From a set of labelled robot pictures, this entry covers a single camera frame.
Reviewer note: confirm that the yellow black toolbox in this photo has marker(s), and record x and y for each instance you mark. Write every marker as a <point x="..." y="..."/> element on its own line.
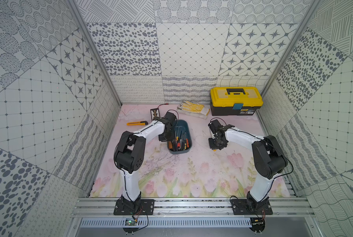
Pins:
<point x="235" y="101"/>

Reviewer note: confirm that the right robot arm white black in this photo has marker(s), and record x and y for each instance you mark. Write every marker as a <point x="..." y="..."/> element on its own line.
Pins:
<point x="269" y="160"/>

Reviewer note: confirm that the yellow work gloves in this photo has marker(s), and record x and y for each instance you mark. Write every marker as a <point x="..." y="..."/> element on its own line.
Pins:
<point x="193" y="109"/>

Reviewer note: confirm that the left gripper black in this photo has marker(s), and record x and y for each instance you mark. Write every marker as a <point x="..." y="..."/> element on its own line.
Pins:
<point x="165" y="135"/>

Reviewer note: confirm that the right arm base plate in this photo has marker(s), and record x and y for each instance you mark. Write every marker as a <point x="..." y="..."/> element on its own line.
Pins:
<point x="250" y="207"/>

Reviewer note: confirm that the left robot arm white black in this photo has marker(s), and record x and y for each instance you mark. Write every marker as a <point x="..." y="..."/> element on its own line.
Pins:
<point x="130" y="151"/>

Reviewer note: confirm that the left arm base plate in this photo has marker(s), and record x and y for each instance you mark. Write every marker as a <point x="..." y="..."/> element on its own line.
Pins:
<point x="139" y="206"/>

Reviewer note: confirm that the aluminium rail frame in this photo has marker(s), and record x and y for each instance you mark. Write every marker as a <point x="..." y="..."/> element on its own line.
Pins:
<point x="193" y="207"/>

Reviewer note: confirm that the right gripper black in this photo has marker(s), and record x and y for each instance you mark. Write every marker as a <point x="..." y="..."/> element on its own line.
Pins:
<point x="212" y="146"/>

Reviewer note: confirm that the orange utility knife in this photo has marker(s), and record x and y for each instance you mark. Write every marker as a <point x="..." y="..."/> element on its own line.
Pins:
<point x="137" y="123"/>

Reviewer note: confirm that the teal plastic storage tray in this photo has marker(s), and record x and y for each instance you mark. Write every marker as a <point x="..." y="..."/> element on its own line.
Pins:
<point x="182" y="142"/>

